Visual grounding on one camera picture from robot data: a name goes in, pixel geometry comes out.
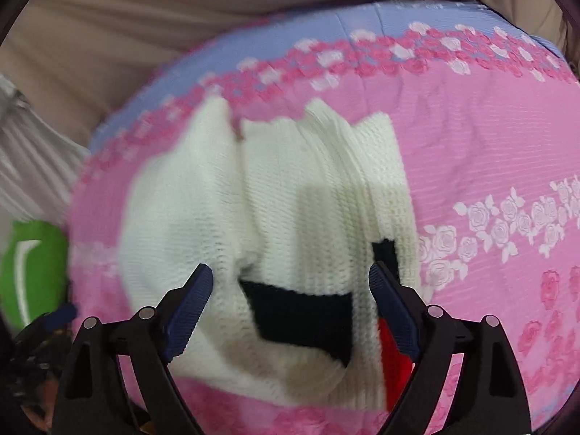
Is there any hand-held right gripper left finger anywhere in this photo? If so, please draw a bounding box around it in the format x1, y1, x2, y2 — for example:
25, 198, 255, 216
53, 263, 214, 435

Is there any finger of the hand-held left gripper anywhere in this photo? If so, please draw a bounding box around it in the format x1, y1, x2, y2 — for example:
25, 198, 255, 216
27, 303, 78, 343

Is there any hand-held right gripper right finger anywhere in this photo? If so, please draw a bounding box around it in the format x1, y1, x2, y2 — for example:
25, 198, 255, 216
368, 263, 532, 435

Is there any white red black knit sweater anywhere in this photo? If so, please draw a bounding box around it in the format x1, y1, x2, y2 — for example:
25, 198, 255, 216
119, 97, 424, 413

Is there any green bag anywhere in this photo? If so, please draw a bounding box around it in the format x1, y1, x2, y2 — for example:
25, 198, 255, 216
0, 220, 71, 331

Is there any white pleated curtain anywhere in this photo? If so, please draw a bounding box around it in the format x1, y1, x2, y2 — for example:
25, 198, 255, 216
0, 75, 91, 227

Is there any pink floral bed sheet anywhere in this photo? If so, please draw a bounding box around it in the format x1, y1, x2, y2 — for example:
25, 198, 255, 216
66, 0, 580, 435

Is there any beige backdrop cloth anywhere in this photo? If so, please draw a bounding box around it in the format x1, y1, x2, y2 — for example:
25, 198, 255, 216
0, 0, 580, 146

